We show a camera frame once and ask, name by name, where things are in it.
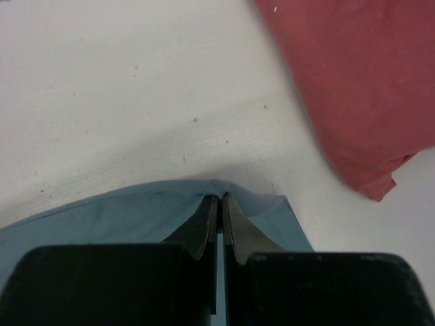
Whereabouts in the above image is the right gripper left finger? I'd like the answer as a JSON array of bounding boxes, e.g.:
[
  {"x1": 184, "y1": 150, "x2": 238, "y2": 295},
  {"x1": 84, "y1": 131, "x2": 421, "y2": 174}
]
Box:
[{"x1": 1, "y1": 196, "x2": 218, "y2": 325}]

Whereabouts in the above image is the pink folded t shirt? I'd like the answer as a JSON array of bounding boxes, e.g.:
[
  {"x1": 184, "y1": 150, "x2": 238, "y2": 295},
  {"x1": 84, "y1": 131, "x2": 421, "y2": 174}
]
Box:
[{"x1": 256, "y1": 1, "x2": 434, "y2": 201}]

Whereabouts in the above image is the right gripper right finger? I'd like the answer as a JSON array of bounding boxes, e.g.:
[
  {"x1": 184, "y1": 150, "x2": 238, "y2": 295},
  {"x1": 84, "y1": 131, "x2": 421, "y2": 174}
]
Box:
[{"x1": 222, "y1": 194, "x2": 434, "y2": 325}]

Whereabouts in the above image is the blue t shirt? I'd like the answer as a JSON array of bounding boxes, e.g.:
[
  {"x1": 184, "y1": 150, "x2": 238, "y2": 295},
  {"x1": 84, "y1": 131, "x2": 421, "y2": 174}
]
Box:
[{"x1": 1, "y1": 180, "x2": 313, "y2": 314}]

